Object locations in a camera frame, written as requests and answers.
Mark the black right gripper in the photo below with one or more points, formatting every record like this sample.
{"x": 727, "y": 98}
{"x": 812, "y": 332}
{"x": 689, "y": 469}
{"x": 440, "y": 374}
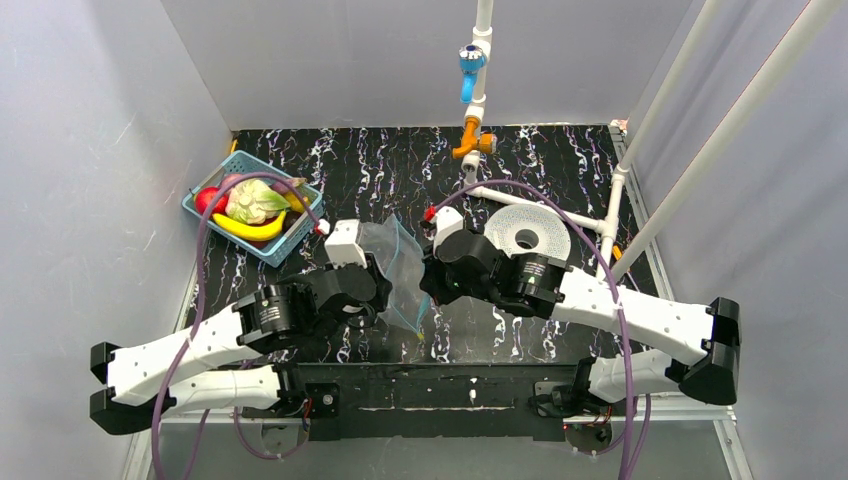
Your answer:
{"x": 436, "y": 269}

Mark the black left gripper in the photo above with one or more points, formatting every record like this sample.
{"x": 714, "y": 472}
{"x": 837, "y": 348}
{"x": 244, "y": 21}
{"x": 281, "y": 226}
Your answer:
{"x": 374, "y": 287}

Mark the clear zip top bag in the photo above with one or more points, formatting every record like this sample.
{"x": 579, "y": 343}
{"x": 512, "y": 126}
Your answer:
{"x": 400, "y": 259}

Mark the yellow banana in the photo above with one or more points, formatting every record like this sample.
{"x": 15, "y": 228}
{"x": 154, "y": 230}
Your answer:
{"x": 256, "y": 233}

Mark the purple sweet potato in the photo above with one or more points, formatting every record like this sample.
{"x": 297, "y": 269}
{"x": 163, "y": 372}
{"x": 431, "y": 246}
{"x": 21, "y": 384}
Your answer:
{"x": 288, "y": 185}

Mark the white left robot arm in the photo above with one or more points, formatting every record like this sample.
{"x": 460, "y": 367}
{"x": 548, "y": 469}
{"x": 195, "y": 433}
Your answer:
{"x": 197, "y": 368}

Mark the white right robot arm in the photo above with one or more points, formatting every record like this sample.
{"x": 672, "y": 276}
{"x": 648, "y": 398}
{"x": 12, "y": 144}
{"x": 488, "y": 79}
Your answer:
{"x": 691, "y": 348}

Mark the white perforated spool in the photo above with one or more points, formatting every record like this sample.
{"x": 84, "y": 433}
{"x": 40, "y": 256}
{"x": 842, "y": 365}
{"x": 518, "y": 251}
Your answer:
{"x": 528, "y": 228}

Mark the blue plastic basket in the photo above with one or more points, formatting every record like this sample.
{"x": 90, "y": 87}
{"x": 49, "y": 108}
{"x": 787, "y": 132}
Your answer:
{"x": 297, "y": 225}

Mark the green white cabbage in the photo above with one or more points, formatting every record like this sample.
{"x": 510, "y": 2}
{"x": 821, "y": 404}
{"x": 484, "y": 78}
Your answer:
{"x": 253, "y": 202}

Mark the pink peach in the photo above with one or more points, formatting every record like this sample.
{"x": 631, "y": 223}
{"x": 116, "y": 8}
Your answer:
{"x": 230, "y": 179}

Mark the red apple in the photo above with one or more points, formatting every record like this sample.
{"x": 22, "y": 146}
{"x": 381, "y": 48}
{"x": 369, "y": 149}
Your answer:
{"x": 204, "y": 199}

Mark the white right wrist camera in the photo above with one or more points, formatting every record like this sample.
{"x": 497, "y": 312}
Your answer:
{"x": 441, "y": 222}

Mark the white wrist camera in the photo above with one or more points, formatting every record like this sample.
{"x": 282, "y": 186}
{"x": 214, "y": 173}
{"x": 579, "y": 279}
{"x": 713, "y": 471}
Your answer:
{"x": 341, "y": 243}
{"x": 441, "y": 222}

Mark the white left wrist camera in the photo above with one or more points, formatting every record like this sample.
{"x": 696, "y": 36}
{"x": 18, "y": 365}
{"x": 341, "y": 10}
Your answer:
{"x": 341, "y": 243}

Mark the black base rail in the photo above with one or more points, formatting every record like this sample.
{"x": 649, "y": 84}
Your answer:
{"x": 426, "y": 400}

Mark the white pvc pipe frame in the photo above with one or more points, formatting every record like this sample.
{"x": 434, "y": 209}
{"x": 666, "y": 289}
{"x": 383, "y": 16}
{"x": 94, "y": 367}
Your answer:
{"x": 811, "y": 16}

